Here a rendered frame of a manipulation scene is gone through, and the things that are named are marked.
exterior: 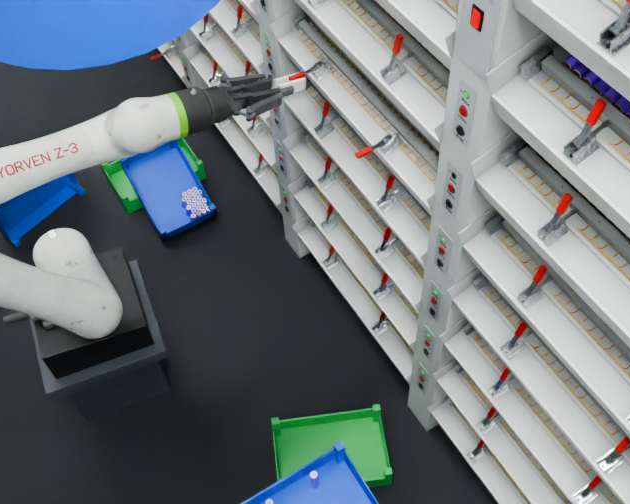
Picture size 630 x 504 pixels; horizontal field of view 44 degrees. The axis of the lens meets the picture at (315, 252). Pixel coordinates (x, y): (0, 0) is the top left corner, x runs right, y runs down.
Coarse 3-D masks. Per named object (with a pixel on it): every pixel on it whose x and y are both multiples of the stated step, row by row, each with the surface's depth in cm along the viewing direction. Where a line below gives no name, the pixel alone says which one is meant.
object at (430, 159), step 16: (304, 32) 177; (320, 48) 173; (336, 64) 169; (352, 80) 165; (368, 96) 162; (368, 112) 163; (384, 112) 159; (400, 128) 156; (416, 144) 154; (432, 160) 151
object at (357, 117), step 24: (288, 24) 179; (312, 24) 179; (288, 48) 178; (312, 48) 176; (336, 72) 171; (360, 72) 169; (336, 96) 168; (384, 96) 164; (360, 120) 164; (408, 120) 160; (432, 144) 155; (408, 168) 155; (432, 192) 151
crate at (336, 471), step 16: (336, 448) 173; (320, 464) 178; (336, 464) 179; (352, 464) 174; (288, 480) 174; (304, 480) 177; (320, 480) 177; (336, 480) 177; (352, 480) 177; (256, 496) 170; (272, 496) 175; (288, 496) 175; (304, 496) 175; (320, 496) 175; (336, 496) 175; (352, 496) 174; (368, 496) 173
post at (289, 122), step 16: (256, 0) 181; (272, 0) 172; (288, 0) 174; (272, 16) 176; (272, 32) 181; (288, 64) 188; (272, 112) 208; (288, 112) 200; (272, 128) 215; (288, 128) 205; (288, 160) 215; (288, 176) 222; (288, 224) 246; (288, 240) 255
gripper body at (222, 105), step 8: (208, 88) 160; (216, 88) 160; (224, 88) 164; (208, 96) 158; (216, 96) 159; (224, 96) 159; (216, 104) 158; (224, 104) 159; (232, 104) 161; (240, 104) 162; (216, 112) 159; (224, 112) 160; (232, 112) 161; (216, 120) 160; (224, 120) 162
